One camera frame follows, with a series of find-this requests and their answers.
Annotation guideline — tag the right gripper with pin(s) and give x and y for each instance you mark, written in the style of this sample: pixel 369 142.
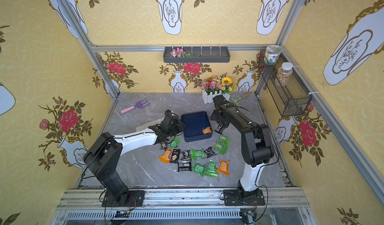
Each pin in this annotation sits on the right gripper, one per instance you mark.
pixel 219 118

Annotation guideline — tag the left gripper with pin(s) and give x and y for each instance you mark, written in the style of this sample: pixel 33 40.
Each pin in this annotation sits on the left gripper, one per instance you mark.
pixel 163 132

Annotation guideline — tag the green cookie packet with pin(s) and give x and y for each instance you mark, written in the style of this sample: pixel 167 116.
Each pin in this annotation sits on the green cookie packet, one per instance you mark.
pixel 175 143
pixel 195 154

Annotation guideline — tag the dark blue storage box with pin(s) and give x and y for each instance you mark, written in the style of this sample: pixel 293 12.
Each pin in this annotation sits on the dark blue storage box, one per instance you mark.
pixel 194 124

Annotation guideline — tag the black cookie packet with picture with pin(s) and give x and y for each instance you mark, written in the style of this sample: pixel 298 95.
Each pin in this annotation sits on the black cookie packet with picture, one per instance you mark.
pixel 175 156

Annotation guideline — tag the green packet cluster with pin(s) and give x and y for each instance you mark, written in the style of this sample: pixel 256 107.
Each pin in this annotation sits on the green packet cluster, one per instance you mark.
pixel 221 147

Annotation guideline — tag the orange cookie packet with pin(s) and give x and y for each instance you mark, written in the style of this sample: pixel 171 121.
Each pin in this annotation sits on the orange cookie packet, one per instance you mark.
pixel 165 158

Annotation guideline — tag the black packet with barcode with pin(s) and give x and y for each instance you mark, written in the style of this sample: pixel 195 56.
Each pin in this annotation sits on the black packet with barcode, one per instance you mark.
pixel 185 166

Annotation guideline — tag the green packet front row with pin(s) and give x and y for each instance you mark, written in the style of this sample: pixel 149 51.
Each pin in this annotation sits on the green packet front row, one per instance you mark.
pixel 200 169

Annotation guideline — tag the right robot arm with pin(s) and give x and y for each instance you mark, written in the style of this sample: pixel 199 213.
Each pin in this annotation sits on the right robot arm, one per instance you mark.
pixel 256 145

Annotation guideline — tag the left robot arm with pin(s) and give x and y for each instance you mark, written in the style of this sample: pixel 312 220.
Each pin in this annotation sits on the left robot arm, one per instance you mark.
pixel 103 157

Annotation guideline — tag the white green garden glove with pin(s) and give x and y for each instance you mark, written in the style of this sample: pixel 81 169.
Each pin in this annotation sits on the white green garden glove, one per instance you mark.
pixel 147 125

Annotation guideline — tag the green toy shovel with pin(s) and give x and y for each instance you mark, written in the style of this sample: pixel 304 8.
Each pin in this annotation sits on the green toy shovel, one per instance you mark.
pixel 236 100

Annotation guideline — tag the flowers in white fence planter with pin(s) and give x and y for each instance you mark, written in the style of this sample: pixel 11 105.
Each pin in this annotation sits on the flowers in white fence planter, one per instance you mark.
pixel 216 85

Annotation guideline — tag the pink purple toy rake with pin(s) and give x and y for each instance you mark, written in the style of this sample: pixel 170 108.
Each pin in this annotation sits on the pink purple toy rake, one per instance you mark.
pixel 140 104

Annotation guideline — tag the pink flowers on shelf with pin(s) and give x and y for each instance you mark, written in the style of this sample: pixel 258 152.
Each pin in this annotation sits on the pink flowers on shelf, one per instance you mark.
pixel 179 52

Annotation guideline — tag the clear jar white lid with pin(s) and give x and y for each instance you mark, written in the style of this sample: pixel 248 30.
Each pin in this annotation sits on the clear jar white lid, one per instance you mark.
pixel 284 73

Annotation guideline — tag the patterned jar white lid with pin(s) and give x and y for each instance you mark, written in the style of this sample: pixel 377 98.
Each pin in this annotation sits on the patterned jar white lid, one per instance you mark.
pixel 272 53

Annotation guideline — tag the small circuit board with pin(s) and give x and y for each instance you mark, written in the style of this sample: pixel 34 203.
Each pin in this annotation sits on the small circuit board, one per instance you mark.
pixel 122 214

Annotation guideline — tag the grey wall shelf tray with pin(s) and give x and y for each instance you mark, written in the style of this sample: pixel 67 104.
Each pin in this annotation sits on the grey wall shelf tray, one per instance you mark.
pixel 200 54

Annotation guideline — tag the black wire mesh basket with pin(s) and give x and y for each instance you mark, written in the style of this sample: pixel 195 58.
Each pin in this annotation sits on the black wire mesh basket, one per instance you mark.
pixel 291 99

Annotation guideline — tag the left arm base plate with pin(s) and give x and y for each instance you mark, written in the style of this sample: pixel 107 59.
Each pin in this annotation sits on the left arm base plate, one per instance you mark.
pixel 133 198

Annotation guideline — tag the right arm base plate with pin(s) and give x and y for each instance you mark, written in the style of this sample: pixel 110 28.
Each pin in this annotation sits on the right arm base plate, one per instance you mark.
pixel 240 198

